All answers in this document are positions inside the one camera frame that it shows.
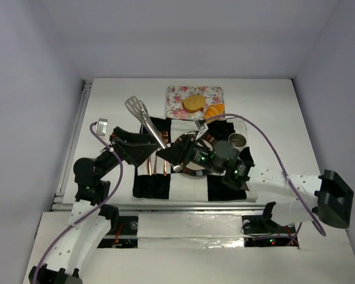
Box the orange croissant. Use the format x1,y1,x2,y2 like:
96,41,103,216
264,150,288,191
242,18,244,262
204,104,225,124

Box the brown bread slice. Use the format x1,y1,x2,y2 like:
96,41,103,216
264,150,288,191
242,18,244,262
182,95,206,113

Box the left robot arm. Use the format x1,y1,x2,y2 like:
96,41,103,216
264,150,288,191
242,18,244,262
28,127,158,283

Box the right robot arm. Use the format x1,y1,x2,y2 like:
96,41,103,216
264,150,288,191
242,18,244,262
156,138,354,229

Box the copper knife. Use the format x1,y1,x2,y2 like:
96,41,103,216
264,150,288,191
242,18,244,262
147,156,153,176

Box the copper fork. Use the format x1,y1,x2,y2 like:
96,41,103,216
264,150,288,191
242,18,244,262
162,131,169,176

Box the copper spoon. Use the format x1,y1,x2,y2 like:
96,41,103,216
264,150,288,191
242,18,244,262
153,131,163,175

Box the aluminium rail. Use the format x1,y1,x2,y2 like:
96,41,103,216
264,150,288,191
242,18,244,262
49,204,267,215

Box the metal cup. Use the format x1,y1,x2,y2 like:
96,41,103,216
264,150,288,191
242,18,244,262
228,133,247,151

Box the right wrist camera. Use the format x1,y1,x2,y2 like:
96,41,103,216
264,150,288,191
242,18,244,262
194,120,208,140

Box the striped rim dinner plate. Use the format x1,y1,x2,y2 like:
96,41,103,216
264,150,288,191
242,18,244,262
170,131,218,177

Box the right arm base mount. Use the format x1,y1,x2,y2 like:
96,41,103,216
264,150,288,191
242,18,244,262
240,202,299,247

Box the metal serving tongs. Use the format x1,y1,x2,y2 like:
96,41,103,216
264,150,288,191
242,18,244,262
124,95,186,173

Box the floral rectangular tray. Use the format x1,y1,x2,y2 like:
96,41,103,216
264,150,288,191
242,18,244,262
165,86,224,120

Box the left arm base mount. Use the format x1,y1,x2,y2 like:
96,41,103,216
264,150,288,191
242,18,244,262
98,215,138,249

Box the black white checkered cloth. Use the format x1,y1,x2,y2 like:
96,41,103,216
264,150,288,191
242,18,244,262
133,117,257,202

